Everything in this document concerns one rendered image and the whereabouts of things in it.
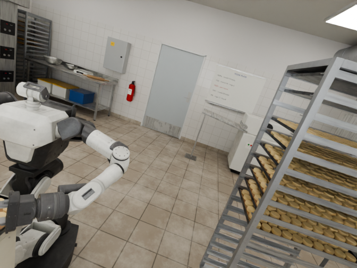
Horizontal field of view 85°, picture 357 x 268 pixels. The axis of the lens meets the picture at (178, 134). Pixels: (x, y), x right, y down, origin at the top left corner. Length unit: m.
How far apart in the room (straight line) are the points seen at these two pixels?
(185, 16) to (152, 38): 0.87
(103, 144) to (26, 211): 0.39
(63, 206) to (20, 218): 0.11
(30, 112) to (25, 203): 0.49
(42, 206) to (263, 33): 4.68
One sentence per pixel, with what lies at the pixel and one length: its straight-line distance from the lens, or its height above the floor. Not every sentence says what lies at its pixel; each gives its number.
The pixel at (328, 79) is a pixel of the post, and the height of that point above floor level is 1.74.
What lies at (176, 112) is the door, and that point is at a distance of 4.88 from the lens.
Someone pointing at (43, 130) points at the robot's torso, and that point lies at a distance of 1.09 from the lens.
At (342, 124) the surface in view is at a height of 1.59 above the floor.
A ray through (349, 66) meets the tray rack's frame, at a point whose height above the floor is 1.80.
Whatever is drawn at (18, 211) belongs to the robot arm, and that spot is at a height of 1.08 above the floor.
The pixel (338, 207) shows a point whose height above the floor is 1.23.
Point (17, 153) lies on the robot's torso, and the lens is 1.22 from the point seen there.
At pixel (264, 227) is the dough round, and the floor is 0.97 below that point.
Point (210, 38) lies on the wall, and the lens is 4.79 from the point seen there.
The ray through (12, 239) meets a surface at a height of 0.76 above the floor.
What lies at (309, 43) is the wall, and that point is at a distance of 5.09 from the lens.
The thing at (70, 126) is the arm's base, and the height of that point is 1.22.
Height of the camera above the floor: 1.61
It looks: 17 degrees down
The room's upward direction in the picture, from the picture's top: 17 degrees clockwise
